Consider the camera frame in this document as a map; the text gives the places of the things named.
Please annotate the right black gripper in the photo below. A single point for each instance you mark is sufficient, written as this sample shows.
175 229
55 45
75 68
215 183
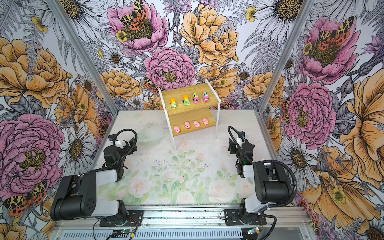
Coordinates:
231 147

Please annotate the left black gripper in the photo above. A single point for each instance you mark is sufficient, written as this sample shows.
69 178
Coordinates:
127 147

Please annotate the pink pig toy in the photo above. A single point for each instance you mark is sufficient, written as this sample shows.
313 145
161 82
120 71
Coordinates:
187 125
205 121
177 129
197 124

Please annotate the pink teal striped toy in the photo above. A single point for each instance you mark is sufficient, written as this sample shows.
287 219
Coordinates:
206 98

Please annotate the pink green striped toy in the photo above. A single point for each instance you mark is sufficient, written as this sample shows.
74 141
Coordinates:
196 98

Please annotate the orange green toy car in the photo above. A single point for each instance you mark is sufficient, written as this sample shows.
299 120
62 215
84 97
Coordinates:
186 100
173 103

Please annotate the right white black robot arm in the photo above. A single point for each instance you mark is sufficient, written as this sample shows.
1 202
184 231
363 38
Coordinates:
274 185

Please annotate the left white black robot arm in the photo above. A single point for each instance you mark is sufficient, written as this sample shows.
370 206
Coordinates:
76 197

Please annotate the green circuit board left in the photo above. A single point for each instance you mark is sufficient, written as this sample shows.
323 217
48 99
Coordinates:
123 233

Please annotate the green circuit board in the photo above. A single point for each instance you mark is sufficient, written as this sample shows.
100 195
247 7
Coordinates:
253 231
123 233

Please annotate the green circuit board right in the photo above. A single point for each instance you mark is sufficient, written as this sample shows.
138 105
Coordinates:
253 231

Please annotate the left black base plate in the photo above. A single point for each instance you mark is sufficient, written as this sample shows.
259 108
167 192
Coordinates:
131 218

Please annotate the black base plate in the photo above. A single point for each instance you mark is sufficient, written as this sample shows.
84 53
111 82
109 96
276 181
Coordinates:
233 217
131 218

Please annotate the wooden two-tier white-frame shelf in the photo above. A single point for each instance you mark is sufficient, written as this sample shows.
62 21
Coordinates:
193 112

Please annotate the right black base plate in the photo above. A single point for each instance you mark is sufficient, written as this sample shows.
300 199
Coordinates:
233 217

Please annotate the aluminium front rail frame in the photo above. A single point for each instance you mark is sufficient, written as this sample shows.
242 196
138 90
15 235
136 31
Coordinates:
192 222

